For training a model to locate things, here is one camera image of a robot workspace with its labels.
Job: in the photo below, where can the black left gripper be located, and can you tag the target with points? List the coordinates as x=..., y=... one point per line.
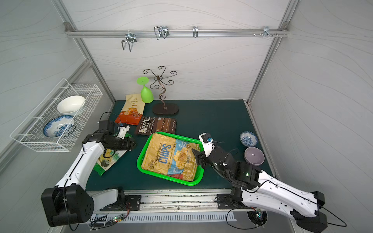
x=129, y=143

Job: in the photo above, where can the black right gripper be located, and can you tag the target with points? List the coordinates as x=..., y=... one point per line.
x=204, y=159

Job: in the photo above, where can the green seaweed snack bag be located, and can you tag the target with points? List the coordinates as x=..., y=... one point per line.
x=107, y=160

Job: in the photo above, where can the brown Kettle chips bag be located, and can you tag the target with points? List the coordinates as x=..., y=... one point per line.
x=149, y=125

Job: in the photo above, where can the blue Sea Salt chips bag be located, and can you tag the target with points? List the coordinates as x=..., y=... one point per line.
x=172, y=157

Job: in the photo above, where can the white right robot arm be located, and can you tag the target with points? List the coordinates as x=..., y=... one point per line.
x=254, y=188

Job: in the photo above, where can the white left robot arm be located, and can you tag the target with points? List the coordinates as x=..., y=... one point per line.
x=68, y=202

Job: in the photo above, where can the green plastic basket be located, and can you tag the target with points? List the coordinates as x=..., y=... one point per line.
x=201, y=174

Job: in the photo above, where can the orange cheddar chips bag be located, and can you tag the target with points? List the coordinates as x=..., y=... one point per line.
x=132, y=111

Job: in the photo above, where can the green plastic wine glass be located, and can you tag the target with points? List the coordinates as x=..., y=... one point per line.
x=146, y=93

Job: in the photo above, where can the dark metal ornament stand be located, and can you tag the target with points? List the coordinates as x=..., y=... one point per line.
x=160, y=83

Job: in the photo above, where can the small blue patterned bowl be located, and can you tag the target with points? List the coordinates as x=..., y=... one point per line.
x=248, y=139

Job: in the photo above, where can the pink round bowl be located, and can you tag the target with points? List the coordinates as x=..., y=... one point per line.
x=254, y=156

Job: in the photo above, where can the white ceramic bowl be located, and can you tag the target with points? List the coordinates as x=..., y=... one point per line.
x=71, y=105

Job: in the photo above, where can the blue patterned ceramic bowl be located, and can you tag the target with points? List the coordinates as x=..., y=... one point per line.
x=59, y=126

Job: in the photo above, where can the metal double hook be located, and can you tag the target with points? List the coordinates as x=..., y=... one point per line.
x=129, y=41

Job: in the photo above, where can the metal clip hook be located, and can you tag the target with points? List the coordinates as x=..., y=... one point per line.
x=161, y=32

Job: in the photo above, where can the small metal hook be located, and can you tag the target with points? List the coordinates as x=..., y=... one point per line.
x=195, y=31

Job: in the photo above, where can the metal corner hook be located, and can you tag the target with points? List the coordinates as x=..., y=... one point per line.
x=265, y=33

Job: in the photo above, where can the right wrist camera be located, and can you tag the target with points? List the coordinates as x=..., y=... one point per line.
x=207, y=143

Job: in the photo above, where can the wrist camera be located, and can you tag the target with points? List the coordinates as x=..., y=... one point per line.
x=207, y=143
x=123, y=131

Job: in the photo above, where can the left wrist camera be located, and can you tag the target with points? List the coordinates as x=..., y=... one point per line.
x=123, y=131

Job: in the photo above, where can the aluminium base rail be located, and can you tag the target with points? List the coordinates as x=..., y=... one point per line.
x=179, y=206

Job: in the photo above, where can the white wire wall basket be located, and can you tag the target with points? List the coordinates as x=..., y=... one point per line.
x=30, y=132

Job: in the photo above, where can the aluminium top rail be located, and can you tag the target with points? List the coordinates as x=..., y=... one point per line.
x=174, y=33

